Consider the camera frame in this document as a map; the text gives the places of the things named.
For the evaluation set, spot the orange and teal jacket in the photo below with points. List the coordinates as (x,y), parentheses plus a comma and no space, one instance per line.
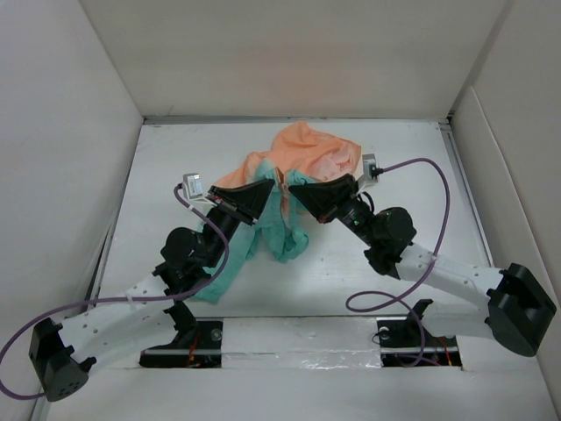
(299,155)

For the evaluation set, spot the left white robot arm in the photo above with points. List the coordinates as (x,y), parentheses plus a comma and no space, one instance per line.
(65,353)

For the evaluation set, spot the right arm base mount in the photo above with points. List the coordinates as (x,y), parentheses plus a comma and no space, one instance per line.
(402,341)

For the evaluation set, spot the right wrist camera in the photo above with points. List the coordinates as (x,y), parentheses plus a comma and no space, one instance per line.
(371,170)

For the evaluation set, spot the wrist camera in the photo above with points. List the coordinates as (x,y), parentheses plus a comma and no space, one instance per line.
(371,170)
(192,186)

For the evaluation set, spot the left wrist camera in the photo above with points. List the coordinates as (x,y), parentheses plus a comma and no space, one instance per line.
(192,186)

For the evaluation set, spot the metal rail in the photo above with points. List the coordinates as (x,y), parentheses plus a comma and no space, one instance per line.
(298,351)

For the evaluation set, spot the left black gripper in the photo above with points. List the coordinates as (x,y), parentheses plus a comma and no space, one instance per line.
(248,200)

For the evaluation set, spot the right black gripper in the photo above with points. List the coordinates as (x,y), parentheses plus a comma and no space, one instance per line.
(323,197)

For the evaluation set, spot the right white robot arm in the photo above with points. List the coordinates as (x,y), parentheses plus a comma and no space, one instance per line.
(508,305)

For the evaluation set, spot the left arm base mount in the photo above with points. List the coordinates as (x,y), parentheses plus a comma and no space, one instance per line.
(206,332)

